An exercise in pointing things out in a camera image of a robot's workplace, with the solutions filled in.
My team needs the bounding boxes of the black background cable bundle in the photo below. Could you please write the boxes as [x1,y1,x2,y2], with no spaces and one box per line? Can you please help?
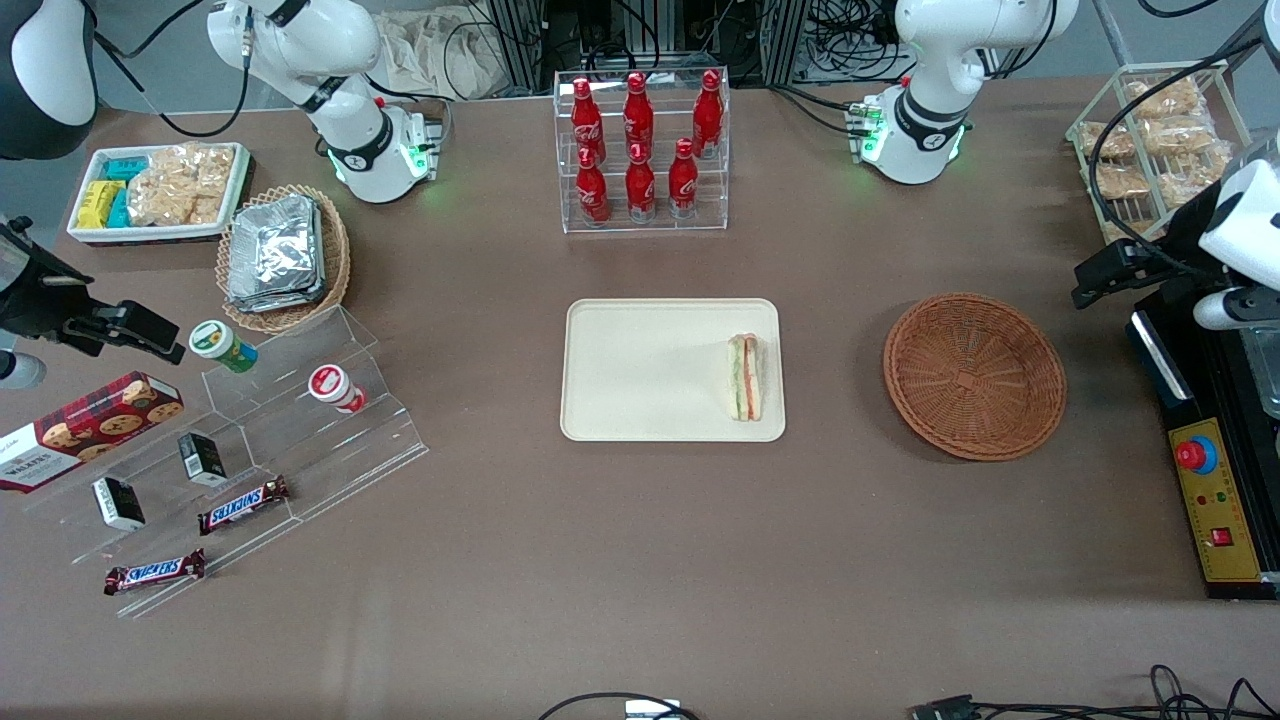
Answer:
[808,0,903,83]

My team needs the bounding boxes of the white rectangular snack tray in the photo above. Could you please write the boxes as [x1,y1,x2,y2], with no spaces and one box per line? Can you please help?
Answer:
[67,142,253,247]

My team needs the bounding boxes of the beige plastic tray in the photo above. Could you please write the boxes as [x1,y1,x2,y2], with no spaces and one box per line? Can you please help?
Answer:
[560,298,787,443]

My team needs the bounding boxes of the clear bag of crackers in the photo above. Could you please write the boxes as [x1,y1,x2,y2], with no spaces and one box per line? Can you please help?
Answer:
[127,143,236,227]

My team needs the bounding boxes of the silver foil pack stack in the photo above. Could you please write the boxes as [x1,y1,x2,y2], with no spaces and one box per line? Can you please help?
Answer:
[226,194,327,314]

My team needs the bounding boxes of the white wire bread rack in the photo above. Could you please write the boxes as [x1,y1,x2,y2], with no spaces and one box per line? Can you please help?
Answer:
[1065,64,1257,248]

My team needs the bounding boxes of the green lid snack cup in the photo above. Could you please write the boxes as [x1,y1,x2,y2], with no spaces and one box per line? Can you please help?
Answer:
[189,320,259,374]

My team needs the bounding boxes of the brown round wicker basket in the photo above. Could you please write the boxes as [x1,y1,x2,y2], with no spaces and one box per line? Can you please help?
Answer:
[883,292,1067,462]

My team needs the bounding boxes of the black tangled cables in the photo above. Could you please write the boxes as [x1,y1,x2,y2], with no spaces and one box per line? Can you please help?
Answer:
[975,664,1280,720]

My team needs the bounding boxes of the yellow snack packs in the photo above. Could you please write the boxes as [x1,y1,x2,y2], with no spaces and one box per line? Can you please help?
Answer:
[77,180,127,230]

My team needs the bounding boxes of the clear acrylic step stand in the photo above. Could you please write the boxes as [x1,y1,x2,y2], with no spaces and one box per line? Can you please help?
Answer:
[20,305,431,619]

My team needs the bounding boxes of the red tartan cookie box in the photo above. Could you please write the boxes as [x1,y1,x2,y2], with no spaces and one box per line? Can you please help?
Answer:
[0,371,185,494]

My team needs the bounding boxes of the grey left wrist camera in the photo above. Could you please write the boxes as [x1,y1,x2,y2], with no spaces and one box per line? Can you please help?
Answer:
[1194,287,1280,332]

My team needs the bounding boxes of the red cola bottle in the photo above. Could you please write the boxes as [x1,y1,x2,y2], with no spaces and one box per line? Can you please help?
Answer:
[571,78,606,166]
[577,148,611,226]
[668,138,699,219]
[693,70,724,159]
[626,143,657,223]
[624,72,655,161]

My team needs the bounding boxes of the black looped cable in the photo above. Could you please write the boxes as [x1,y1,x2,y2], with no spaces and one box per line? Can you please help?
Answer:
[538,692,701,720]

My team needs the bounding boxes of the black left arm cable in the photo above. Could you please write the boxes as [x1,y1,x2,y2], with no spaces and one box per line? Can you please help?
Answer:
[1088,0,1280,286]

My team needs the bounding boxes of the wrapped bread pack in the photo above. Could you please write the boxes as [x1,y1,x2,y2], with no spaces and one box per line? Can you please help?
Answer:
[1125,78,1202,120]
[1095,162,1152,200]
[1100,215,1169,247]
[1080,122,1137,161]
[1138,117,1219,157]
[1160,146,1237,206]

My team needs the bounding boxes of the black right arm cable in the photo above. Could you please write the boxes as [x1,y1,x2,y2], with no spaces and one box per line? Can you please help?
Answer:
[93,0,251,139]

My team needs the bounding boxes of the black machine with yellow panel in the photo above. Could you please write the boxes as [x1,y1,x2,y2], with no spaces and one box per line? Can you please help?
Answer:
[1128,275,1280,601]

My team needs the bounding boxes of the triangle sandwich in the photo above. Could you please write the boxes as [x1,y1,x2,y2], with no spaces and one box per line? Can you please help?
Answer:
[727,334,765,422]

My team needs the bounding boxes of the brown Snickers bar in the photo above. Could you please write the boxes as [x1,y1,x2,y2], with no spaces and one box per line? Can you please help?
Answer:
[197,476,291,536]
[104,548,207,597]

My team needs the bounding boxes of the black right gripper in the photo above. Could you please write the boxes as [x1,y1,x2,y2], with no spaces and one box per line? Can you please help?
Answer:
[0,215,187,365]

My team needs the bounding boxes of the small black box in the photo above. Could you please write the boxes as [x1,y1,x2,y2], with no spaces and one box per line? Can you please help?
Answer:
[92,476,147,532]
[178,432,228,487]

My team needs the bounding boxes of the light wicker basket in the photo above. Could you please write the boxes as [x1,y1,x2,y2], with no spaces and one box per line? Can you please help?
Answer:
[216,184,353,334]

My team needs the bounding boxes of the clear acrylic bottle rack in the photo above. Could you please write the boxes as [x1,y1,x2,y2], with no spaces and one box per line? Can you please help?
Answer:
[553,68,731,236]

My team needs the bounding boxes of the aluminium frame post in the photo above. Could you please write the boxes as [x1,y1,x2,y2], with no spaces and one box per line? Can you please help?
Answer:
[490,0,547,96]
[764,0,811,87]

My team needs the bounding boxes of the red lid snack cup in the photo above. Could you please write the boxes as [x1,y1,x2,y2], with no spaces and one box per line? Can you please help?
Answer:
[308,364,367,414]

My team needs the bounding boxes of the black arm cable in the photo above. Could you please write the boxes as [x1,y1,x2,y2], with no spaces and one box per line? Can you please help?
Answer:
[1088,0,1280,286]
[93,0,251,139]

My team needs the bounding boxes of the beige crumpled cloth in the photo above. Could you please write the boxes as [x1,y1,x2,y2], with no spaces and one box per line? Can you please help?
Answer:
[375,8,513,101]

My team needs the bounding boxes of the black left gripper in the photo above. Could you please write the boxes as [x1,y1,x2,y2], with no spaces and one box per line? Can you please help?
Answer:
[1073,180,1243,309]

